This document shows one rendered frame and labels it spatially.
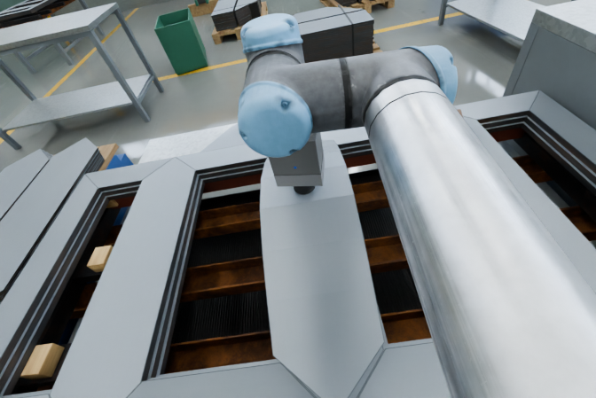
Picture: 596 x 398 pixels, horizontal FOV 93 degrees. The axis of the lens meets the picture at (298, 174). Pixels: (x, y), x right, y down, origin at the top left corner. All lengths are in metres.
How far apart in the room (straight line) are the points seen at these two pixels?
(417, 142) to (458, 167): 0.03
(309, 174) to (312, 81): 0.23
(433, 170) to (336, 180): 0.38
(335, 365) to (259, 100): 0.42
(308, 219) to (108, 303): 0.51
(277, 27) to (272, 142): 0.14
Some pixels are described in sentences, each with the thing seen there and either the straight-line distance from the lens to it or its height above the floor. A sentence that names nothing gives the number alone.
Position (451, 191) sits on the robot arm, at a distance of 0.18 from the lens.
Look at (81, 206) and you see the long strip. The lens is 1.12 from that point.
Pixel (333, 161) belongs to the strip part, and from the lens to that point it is 0.61.
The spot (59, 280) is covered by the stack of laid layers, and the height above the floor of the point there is 0.83.
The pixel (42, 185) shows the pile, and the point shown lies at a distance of 1.38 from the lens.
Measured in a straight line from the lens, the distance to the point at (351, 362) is 0.54.
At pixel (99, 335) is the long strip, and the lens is 0.80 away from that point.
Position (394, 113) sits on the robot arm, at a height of 1.31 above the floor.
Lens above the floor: 1.45
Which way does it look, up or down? 45 degrees down
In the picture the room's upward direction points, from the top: 13 degrees counter-clockwise
